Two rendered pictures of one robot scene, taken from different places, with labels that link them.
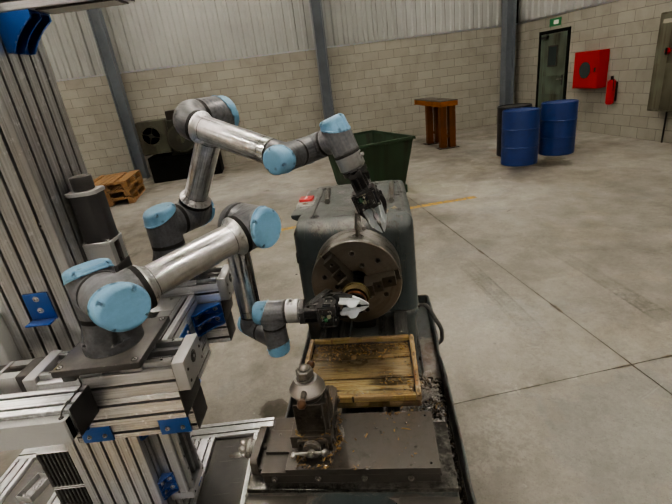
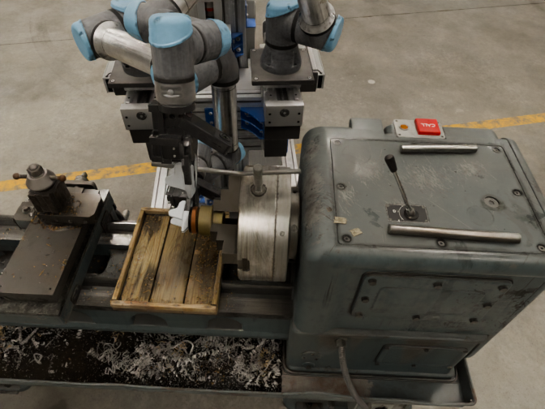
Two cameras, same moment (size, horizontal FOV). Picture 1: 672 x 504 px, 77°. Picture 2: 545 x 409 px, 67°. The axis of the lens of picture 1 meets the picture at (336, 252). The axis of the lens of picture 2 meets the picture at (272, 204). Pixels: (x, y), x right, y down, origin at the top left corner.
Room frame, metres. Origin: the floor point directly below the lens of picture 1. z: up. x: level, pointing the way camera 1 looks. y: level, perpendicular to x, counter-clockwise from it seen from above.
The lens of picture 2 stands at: (1.31, -0.76, 1.98)
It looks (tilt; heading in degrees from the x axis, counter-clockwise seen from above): 49 degrees down; 83
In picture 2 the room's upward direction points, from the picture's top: 2 degrees clockwise
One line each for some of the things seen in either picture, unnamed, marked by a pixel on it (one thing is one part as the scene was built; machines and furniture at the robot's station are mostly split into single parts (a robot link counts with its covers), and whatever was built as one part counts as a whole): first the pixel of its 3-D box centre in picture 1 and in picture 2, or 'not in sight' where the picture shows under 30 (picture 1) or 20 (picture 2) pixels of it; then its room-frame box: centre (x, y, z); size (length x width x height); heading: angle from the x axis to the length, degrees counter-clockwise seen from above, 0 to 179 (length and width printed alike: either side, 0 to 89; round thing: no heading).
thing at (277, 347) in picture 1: (273, 336); (205, 173); (1.20, 0.24, 0.98); 0.11 x 0.08 x 0.11; 44
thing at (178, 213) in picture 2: (353, 303); (178, 214); (1.14, -0.03, 1.10); 0.09 x 0.06 x 0.03; 81
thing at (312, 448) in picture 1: (316, 422); (66, 209); (0.78, 0.10, 0.99); 0.20 x 0.10 x 0.05; 172
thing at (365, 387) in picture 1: (359, 368); (176, 256); (1.10, -0.03, 0.89); 0.36 x 0.30 x 0.04; 82
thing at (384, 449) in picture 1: (344, 447); (54, 234); (0.75, 0.04, 0.95); 0.43 x 0.17 x 0.05; 82
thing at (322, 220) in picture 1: (357, 240); (403, 229); (1.77, -0.10, 1.06); 0.59 x 0.48 x 0.39; 172
